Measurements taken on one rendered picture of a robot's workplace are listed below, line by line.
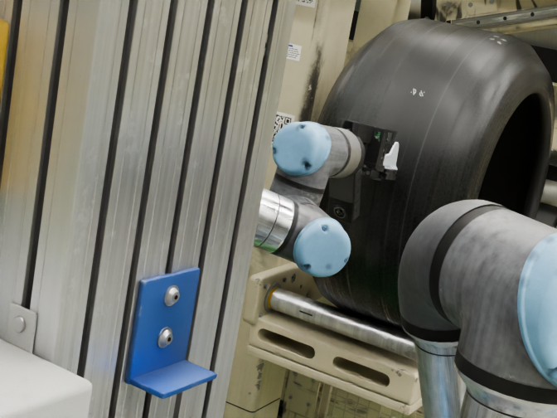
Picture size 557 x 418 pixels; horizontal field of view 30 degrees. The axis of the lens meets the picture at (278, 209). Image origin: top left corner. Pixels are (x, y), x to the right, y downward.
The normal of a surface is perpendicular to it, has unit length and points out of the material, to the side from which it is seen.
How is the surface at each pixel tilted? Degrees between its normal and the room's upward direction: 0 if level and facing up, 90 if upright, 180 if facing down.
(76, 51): 90
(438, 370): 110
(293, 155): 83
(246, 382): 90
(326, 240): 90
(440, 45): 29
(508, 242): 45
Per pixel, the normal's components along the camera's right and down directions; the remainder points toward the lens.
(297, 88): -0.49, 0.11
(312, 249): 0.27, 0.27
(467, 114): 0.35, -0.17
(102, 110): 0.82, 0.26
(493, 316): -0.82, 0.03
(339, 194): -0.52, 0.49
